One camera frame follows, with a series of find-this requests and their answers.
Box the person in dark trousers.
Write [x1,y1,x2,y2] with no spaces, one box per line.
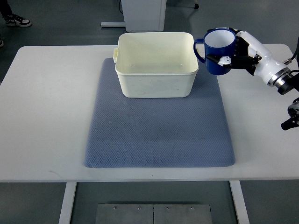
[0,0,13,17]

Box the left white table leg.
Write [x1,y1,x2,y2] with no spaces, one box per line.
[58,182,77,224]

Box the right white table leg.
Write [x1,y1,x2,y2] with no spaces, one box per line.
[229,181,250,224]

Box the cream plastic box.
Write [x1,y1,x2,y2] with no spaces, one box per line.
[113,32,199,98]

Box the white pedestal cabinet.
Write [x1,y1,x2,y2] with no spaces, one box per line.
[101,0,166,32]

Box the blue-grey textured mat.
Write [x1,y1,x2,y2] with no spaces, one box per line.
[84,58,235,168]

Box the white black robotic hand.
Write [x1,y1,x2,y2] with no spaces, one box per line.
[207,28,292,94]

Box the blue mug white inside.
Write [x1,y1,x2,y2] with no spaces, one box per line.
[193,28,236,75]

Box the white table leg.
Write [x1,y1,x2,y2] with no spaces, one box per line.
[229,181,250,224]
[58,182,77,224]

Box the black white sneaker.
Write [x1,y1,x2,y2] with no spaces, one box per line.
[4,14,32,28]

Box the grey metal floor plate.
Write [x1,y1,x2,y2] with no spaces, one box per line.
[95,204,212,224]

